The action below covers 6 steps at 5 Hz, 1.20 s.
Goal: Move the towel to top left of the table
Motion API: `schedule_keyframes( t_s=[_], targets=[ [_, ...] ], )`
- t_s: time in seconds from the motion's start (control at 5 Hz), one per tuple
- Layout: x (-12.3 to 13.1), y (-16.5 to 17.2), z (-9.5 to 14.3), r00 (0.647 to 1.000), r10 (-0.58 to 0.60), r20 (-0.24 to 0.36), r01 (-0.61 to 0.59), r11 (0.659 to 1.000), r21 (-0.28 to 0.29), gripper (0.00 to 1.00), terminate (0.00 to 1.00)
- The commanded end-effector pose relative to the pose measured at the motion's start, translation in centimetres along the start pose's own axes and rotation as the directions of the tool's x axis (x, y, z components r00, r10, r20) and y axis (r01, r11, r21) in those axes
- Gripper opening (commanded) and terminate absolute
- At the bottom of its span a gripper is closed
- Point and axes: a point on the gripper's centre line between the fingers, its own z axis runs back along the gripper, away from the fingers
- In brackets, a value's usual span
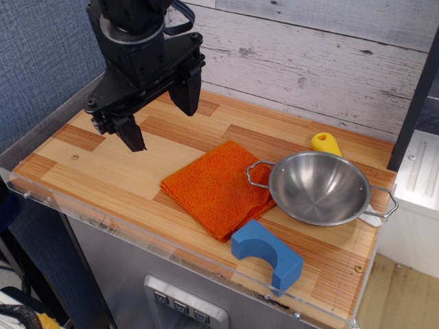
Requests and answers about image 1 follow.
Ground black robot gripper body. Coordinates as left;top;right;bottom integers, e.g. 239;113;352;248
84;19;205;134

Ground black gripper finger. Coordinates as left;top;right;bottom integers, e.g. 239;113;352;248
114;115;146;152
169;65;202;117

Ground orange knitted towel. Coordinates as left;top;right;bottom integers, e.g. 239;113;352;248
161;141;275;243

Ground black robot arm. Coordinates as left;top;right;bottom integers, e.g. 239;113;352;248
84;0;205;152

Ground clear acrylic table guard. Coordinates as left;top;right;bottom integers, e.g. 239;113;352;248
1;149;380;328

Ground stainless steel cabinet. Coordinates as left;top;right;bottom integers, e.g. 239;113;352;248
67;217;308;328

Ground blue arch foam block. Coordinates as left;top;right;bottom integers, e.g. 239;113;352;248
231;219;304;297

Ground silver button control panel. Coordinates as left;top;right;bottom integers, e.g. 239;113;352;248
143;275;230;328

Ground yellow black bag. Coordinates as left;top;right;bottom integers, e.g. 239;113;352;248
1;304;61;329

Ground white ribbed appliance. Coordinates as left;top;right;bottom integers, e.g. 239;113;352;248
395;130;438;210

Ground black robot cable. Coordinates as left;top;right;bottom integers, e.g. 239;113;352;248
163;0;195;36

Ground steel two-handled bowl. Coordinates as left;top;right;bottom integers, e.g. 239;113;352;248
246;151;399;226

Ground black right upright post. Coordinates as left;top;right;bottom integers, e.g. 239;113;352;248
386;0;439;171

